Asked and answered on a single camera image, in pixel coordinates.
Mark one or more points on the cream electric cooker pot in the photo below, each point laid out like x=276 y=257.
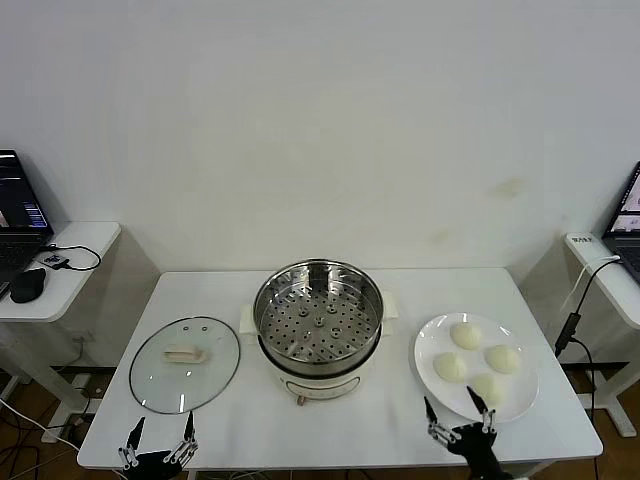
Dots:
x=320 y=387

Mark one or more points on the small black usb device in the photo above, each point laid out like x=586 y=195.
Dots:
x=52 y=260

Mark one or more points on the black laptop dark screen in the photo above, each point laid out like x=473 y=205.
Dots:
x=20 y=200

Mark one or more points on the white round plate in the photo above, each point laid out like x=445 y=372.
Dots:
x=510 y=400

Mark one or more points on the black text label sticker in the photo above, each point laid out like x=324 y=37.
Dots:
x=582 y=239

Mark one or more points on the white side desk with mouse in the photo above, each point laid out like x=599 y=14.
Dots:
x=75 y=280

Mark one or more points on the black laptop pink screen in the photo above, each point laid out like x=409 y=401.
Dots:
x=627 y=220

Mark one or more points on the white steamed baozi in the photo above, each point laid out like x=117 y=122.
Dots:
x=450 y=367
x=492 y=392
x=466 y=336
x=502 y=359

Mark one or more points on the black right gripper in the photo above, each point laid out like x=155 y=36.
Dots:
x=475 y=442

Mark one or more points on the perforated steel steamer basket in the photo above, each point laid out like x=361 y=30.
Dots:
x=360 y=300

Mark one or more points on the round glass pot lid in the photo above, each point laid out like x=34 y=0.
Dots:
x=165 y=385

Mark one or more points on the black computer mouse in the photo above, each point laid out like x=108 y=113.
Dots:
x=27 y=285

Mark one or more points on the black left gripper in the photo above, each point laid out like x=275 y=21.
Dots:
x=150 y=467

